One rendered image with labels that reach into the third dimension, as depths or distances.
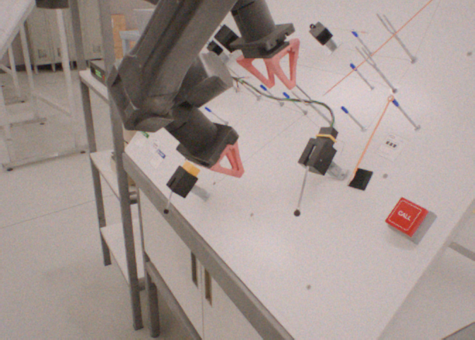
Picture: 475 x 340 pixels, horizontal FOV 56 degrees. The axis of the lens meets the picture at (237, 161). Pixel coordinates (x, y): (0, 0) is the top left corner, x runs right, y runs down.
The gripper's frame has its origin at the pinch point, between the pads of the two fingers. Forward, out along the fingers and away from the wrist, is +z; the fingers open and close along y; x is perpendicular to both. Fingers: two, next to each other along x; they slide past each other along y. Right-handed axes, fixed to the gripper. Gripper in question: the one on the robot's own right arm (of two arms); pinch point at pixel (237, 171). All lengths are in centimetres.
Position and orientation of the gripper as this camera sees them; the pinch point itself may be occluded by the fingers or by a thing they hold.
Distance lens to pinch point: 74.9
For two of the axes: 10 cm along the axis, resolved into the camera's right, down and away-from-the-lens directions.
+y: -5.9, -1.9, 7.9
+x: -5.6, 8.0, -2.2
